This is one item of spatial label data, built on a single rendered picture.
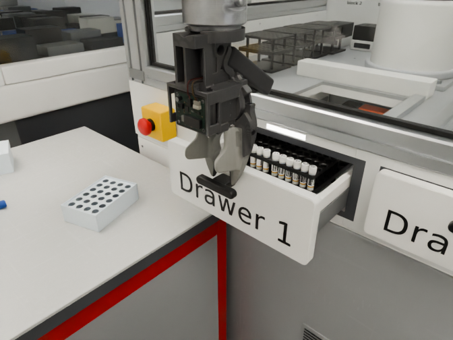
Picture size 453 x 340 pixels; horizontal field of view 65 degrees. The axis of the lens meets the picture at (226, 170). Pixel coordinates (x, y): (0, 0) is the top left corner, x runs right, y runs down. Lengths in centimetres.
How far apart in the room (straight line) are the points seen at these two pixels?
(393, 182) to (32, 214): 66
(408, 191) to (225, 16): 34
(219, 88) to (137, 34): 49
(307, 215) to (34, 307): 41
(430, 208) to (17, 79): 106
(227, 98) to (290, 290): 50
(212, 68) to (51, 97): 86
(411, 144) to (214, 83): 28
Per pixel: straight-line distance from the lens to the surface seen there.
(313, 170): 58
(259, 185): 51
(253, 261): 85
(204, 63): 42
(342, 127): 58
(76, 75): 126
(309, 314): 83
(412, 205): 56
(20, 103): 121
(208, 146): 52
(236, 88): 44
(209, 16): 42
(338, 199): 59
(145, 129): 82
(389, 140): 55
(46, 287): 64
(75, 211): 72
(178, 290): 78
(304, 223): 49
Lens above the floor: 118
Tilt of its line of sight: 29 degrees down
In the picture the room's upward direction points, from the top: straight up
